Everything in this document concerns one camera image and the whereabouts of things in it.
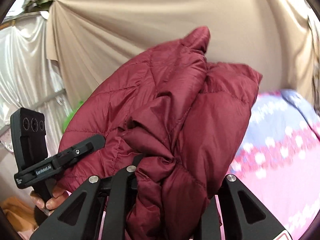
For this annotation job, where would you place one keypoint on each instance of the green plush pillow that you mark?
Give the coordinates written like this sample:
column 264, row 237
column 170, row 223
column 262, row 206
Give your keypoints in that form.
column 70, row 116

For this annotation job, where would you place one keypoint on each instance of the dark red puffer jacket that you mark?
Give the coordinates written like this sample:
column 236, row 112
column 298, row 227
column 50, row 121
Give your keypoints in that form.
column 184, row 115

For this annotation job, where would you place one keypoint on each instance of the black camera box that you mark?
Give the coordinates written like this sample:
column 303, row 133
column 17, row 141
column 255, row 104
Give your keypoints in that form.
column 28, row 137

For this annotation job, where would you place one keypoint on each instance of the beige draped curtain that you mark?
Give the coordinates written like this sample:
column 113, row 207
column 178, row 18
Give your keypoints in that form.
column 90, row 39

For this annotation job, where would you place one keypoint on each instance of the person's left hand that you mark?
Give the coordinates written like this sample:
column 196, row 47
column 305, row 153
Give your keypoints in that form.
column 48, row 207

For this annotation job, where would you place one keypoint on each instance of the white satin curtain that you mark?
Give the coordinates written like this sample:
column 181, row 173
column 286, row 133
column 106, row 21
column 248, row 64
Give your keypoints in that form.
column 30, row 80

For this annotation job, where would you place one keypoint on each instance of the orange cloth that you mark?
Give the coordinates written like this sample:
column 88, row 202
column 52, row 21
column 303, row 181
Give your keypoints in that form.
column 19, row 214

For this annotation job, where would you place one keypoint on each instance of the pink blue floral bedsheet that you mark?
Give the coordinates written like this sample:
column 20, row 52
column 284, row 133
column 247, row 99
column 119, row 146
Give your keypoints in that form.
column 280, row 149

